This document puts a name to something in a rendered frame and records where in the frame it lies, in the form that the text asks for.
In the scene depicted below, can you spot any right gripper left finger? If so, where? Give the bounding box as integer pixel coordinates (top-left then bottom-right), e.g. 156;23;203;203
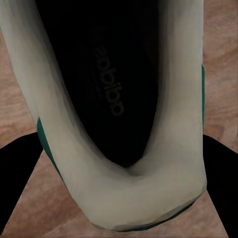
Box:
0;132;43;236

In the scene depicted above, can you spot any gym shoe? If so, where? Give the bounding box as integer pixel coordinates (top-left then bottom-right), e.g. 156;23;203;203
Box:
0;0;207;232

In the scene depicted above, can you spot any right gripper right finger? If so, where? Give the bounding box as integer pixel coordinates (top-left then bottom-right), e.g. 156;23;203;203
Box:
203;135;238;238

